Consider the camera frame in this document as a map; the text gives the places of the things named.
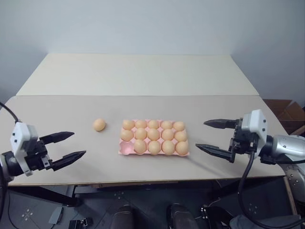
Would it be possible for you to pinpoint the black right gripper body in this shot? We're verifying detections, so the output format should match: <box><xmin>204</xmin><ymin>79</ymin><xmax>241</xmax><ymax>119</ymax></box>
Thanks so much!
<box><xmin>228</xmin><ymin>118</ymin><xmax>260</xmax><ymax>164</ymax></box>

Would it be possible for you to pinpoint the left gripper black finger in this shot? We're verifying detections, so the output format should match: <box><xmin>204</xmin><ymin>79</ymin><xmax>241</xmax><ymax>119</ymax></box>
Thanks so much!
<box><xmin>39</xmin><ymin>131</ymin><xmax>75</xmax><ymax>144</ymax></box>
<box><xmin>51</xmin><ymin>150</ymin><xmax>87</xmax><ymax>172</ymax></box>

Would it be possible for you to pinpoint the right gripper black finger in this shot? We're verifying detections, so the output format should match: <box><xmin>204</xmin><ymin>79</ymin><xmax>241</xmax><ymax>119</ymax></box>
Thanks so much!
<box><xmin>203</xmin><ymin>118</ymin><xmax>239</xmax><ymax>130</ymax></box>
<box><xmin>195</xmin><ymin>143</ymin><xmax>236</xmax><ymax>164</ymax></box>

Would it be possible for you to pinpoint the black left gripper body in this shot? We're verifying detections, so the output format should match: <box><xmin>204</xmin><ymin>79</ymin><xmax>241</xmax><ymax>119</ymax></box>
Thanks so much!
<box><xmin>23</xmin><ymin>137</ymin><xmax>54</xmax><ymax>172</ymax></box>

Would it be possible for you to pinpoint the pink egg tray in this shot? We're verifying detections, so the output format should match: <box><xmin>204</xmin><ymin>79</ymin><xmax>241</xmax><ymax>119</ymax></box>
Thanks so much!
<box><xmin>118</xmin><ymin>118</ymin><xmax>191</xmax><ymax>157</ymax></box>

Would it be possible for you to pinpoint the brown cardboard box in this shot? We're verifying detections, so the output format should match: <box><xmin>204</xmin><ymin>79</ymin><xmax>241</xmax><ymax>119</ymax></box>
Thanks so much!
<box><xmin>264</xmin><ymin>98</ymin><xmax>305</xmax><ymax>137</ymax></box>

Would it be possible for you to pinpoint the grey flat plate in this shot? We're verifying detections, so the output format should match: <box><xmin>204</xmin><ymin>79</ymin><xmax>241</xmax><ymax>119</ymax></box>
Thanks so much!
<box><xmin>48</xmin><ymin>206</ymin><xmax>64</xmax><ymax>225</ymax></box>

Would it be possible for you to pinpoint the black device with buttons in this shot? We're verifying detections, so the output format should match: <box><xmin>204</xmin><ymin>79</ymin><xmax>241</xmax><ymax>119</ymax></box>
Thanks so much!
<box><xmin>199</xmin><ymin>206</ymin><xmax>235</xmax><ymax>229</ymax></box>

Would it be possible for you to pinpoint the small black box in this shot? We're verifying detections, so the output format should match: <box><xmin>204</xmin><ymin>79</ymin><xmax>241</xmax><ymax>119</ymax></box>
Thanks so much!
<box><xmin>68</xmin><ymin>217</ymin><xmax>93</xmax><ymax>229</ymax></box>

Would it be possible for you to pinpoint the light wooden strip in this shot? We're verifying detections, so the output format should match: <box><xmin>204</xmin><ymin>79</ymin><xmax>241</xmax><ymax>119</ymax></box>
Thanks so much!
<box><xmin>283</xmin><ymin>176</ymin><xmax>299</xmax><ymax>221</ymax></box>

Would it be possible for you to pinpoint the dark rounded shape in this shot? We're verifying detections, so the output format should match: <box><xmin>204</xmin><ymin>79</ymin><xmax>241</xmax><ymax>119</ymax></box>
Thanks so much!
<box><xmin>112</xmin><ymin>204</ymin><xmax>134</xmax><ymax>229</ymax></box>
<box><xmin>166</xmin><ymin>203</ymin><xmax>199</xmax><ymax>229</ymax></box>

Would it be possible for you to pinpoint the grey cloth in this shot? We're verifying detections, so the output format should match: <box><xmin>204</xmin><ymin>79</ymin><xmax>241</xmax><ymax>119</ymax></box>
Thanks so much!
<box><xmin>229</xmin><ymin>214</ymin><xmax>301</xmax><ymax>229</ymax></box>

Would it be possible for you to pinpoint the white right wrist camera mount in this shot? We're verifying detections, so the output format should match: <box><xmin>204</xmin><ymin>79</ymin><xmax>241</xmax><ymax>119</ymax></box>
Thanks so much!
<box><xmin>240</xmin><ymin>109</ymin><xmax>269</xmax><ymax>159</ymax></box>

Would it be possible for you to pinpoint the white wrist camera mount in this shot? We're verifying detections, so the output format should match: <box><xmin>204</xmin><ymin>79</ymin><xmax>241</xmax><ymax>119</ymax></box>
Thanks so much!
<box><xmin>240</xmin><ymin>109</ymin><xmax>269</xmax><ymax>159</ymax></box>
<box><xmin>10</xmin><ymin>122</ymin><xmax>39</xmax><ymax>177</ymax></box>

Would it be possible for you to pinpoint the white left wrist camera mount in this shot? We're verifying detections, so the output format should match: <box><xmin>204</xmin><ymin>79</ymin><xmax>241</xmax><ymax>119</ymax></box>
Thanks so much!
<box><xmin>10</xmin><ymin>122</ymin><xmax>39</xmax><ymax>177</ymax></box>

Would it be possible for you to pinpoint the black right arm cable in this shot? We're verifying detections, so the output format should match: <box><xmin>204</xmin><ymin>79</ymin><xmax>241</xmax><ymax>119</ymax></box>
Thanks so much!
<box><xmin>237</xmin><ymin>151</ymin><xmax>305</xmax><ymax>229</ymax></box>

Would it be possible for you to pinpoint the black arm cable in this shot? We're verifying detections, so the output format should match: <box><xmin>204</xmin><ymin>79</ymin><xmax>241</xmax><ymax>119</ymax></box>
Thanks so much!
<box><xmin>0</xmin><ymin>102</ymin><xmax>20</xmax><ymax>125</ymax></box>
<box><xmin>237</xmin><ymin>151</ymin><xmax>305</xmax><ymax>229</ymax></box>

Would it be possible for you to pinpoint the black table frame bar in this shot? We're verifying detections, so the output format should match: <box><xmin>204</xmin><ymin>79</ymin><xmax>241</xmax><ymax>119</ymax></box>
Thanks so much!
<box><xmin>8</xmin><ymin>184</ymin><xmax>81</xmax><ymax>208</ymax></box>

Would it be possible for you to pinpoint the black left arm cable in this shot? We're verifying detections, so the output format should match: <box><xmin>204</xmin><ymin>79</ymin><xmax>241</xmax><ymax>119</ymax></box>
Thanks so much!
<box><xmin>0</xmin><ymin>102</ymin><xmax>20</xmax><ymax>125</ymax></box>

